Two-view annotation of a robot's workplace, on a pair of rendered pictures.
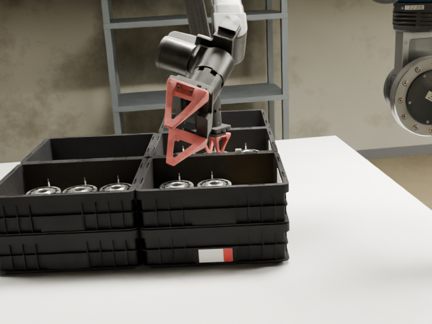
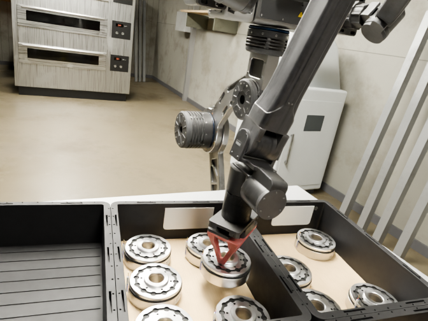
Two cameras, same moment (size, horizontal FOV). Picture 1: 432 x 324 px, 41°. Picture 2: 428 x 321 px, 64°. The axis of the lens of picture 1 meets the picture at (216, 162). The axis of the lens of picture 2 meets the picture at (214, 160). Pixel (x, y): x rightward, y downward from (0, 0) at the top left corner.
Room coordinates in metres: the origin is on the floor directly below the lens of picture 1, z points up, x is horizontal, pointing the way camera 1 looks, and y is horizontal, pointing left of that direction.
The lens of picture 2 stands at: (2.05, 0.53, 1.32)
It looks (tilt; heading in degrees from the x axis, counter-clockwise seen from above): 20 degrees down; 248
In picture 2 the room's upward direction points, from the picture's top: 9 degrees clockwise
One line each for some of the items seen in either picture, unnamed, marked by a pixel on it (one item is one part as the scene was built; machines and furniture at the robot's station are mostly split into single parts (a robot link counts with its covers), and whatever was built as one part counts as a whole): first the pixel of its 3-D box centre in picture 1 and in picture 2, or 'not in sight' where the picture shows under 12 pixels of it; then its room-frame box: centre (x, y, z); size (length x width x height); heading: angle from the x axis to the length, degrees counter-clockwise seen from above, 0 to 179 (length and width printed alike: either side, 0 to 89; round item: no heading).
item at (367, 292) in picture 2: not in sight; (375, 298); (1.48, 0.12, 0.86); 0.05 x 0.05 x 0.01
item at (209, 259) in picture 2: not in sight; (226, 258); (1.77, 0.00, 0.90); 0.10 x 0.10 x 0.01
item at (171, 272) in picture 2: not in sight; (156, 280); (1.92, 0.00, 0.86); 0.10 x 0.10 x 0.01
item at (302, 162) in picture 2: not in sight; (288, 111); (0.23, -2.27, 0.75); 0.76 x 0.64 x 1.49; 99
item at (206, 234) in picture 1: (215, 225); not in sight; (1.55, 0.01, 0.76); 0.40 x 0.30 x 0.12; 89
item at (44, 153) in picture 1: (95, 164); not in sight; (1.86, 0.40, 0.87); 0.40 x 0.30 x 0.11; 89
